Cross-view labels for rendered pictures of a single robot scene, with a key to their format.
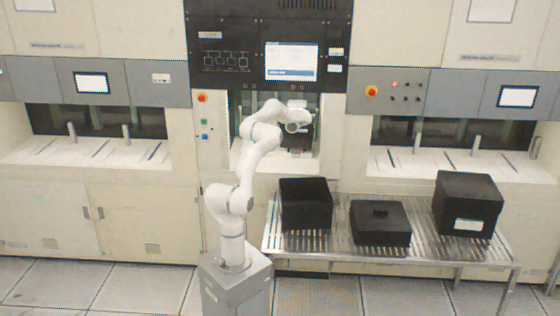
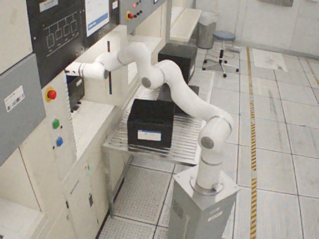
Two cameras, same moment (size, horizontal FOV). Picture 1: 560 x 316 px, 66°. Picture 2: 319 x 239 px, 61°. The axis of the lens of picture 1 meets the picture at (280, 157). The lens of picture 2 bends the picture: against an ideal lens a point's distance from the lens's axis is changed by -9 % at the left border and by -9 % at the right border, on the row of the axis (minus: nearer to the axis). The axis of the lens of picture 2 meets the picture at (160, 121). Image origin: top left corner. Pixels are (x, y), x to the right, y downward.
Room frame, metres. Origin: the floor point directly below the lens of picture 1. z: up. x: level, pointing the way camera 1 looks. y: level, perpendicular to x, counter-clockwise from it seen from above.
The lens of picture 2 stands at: (1.74, 1.37, 1.95)
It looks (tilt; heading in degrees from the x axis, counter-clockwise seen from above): 35 degrees down; 278
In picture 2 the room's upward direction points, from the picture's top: 3 degrees clockwise
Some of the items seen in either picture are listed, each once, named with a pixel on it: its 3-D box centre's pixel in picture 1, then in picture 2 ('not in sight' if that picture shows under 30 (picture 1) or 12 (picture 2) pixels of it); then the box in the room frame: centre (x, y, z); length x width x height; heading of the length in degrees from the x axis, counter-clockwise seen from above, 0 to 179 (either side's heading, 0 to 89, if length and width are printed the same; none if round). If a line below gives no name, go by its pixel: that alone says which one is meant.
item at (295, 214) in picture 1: (304, 202); (151, 122); (2.02, -0.14, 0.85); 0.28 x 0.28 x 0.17; 5
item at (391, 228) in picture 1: (379, 219); (178, 96); (1.89, -0.54, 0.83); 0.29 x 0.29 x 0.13; 89
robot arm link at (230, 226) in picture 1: (224, 208); (213, 143); (1.64, 0.26, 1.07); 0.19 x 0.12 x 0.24; 67
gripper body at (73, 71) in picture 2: not in sight; (75, 68); (2.48, -0.09, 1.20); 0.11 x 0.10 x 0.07; 173
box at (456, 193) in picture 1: (464, 203); (177, 63); (1.97, -1.02, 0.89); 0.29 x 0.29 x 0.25; 82
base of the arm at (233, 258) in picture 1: (232, 245); (209, 170); (1.63, 0.23, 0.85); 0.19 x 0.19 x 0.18
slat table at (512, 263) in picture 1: (373, 273); (167, 139); (1.96, -0.57, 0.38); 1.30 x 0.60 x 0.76; 87
